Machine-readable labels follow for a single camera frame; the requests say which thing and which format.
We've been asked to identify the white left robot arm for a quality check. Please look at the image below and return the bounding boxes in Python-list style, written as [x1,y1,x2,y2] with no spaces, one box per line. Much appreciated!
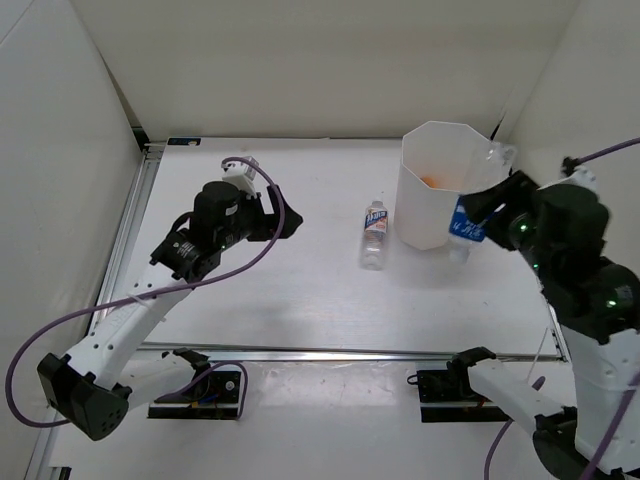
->
[37,181,303,441]

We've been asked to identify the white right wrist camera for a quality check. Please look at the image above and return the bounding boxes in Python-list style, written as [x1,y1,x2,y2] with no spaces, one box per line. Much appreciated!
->
[561,157,597,192]

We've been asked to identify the clear bottle red-blue label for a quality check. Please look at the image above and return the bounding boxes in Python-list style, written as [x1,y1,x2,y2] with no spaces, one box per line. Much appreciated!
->
[360,198,389,270]

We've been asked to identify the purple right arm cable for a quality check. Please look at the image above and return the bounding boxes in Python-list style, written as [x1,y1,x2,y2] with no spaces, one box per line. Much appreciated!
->
[484,137,640,480]

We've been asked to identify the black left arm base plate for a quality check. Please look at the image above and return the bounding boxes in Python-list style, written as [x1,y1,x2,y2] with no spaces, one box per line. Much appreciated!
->
[147,361,248,421]

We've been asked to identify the blue label sticker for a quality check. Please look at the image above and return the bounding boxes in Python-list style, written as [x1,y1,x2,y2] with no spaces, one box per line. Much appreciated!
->
[167,137,201,146]

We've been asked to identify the clear bottle blue label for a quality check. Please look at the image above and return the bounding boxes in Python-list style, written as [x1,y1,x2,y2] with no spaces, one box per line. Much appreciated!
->
[446,139,517,266]

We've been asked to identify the orange juice bottle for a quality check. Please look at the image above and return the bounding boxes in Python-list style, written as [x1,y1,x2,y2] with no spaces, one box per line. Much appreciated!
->
[421,176,442,189]

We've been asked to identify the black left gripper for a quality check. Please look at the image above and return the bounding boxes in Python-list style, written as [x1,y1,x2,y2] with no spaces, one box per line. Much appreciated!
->
[215,185,302,251]

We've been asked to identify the aluminium front frame rail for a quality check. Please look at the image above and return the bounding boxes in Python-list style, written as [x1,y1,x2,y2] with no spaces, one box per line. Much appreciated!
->
[134,342,566,362]

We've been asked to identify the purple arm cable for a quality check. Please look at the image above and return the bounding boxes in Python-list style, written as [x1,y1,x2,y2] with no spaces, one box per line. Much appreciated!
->
[4,156,289,429]
[484,137,640,480]

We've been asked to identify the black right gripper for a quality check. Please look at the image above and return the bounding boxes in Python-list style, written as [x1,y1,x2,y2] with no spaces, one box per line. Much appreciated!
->
[459,168,559,279]

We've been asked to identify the aluminium left frame rail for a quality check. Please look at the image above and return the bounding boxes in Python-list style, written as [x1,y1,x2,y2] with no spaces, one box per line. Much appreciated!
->
[97,146,164,303]

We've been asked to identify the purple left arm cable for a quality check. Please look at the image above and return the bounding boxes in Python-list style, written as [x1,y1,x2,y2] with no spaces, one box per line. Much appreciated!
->
[4,156,289,429]

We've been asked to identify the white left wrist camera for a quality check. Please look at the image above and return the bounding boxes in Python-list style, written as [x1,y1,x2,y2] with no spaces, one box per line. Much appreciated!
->
[221,156,259,198]

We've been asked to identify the aluminium frame rail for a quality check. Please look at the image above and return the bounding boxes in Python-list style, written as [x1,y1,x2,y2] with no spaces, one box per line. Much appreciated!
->
[134,342,566,362]
[97,146,164,303]

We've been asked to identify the white octagonal plastic bin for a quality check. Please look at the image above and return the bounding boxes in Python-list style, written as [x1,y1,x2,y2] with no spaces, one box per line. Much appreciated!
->
[394,121,494,250]

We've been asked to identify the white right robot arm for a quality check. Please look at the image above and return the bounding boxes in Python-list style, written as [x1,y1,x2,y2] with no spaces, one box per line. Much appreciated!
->
[447,172,639,479]

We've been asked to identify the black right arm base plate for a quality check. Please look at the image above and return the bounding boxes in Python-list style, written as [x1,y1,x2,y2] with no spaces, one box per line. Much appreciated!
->
[407,370,509,424]

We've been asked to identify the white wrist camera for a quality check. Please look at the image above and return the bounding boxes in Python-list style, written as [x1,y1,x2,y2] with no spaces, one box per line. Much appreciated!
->
[221,156,259,198]
[561,157,597,192]

